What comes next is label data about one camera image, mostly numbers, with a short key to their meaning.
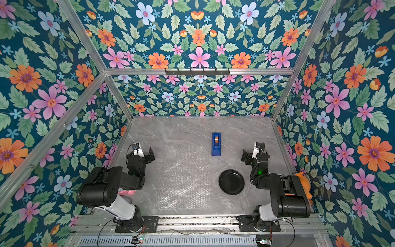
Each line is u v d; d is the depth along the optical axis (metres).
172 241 0.77
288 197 0.44
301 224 0.75
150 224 0.73
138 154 0.80
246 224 0.73
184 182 0.88
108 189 0.46
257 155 0.73
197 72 0.93
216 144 0.98
